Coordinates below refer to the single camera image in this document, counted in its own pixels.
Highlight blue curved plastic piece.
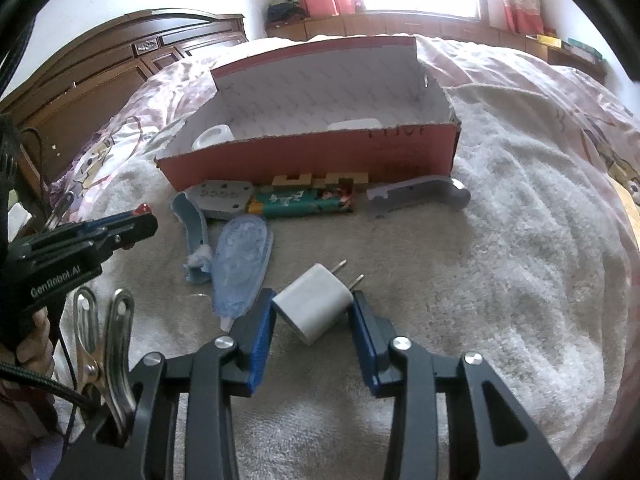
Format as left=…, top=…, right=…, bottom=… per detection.
left=171, top=192, right=213, bottom=286

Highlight dark wooden headboard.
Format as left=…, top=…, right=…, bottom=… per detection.
left=0, top=9, right=248, bottom=186

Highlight person's left hand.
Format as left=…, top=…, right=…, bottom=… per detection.
left=17, top=307, right=54, bottom=364

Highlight wooden window cabinet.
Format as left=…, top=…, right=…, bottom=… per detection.
left=265, top=10, right=608, bottom=86

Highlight green snack packet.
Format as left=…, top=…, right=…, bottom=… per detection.
left=248, top=186, right=357, bottom=219

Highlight pale lilac curved bracket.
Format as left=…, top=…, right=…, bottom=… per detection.
left=327, top=118, right=382, bottom=132

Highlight blue sock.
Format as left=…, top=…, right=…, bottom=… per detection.
left=210, top=215, right=275, bottom=331

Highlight grey plate with holes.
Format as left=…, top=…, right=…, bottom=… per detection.
left=186, top=180, right=252, bottom=221

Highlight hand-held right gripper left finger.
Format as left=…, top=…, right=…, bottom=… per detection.
left=50, top=287, right=278, bottom=480

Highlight yellow wooden block piece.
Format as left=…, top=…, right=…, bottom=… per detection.
left=272, top=170, right=369, bottom=192

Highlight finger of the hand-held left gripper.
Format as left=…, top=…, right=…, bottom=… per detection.
left=65, top=209, right=152, bottom=242
left=94, top=215, right=160, bottom=262

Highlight metal spring clip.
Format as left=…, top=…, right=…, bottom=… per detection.
left=46, top=191, right=77, bottom=234
left=74, top=286, right=137, bottom=443

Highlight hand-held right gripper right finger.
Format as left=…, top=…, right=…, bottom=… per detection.
left=351, top=290, right=571, bottom=480

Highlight white charger plug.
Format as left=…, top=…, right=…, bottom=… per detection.
left=271, top=259, right=365, bottom=346

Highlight white round lid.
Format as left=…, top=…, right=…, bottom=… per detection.
left=191, top=125, right=234, bottom=152

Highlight white fleece blanket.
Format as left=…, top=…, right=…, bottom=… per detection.
left=92, top=80, right=640, bottom=480

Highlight pink printed quilt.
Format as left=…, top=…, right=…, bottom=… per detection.
left=50, top=35, right=640, bottom=201

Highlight dark clothes pile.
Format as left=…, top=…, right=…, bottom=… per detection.
left=266, top=2, right=307, bottom=24

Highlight green book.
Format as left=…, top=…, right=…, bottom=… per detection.
left=566, top=38, right=604, bottom=60

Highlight black braided cable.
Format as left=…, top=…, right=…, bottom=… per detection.
left=0, top=359, right=103, bottom=413

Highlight red cardboard box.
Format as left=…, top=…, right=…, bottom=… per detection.
left=154, top=35, right=462, bottom=192

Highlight grey stick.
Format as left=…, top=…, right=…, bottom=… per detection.
left=366, top=174, right=472, bottom=221

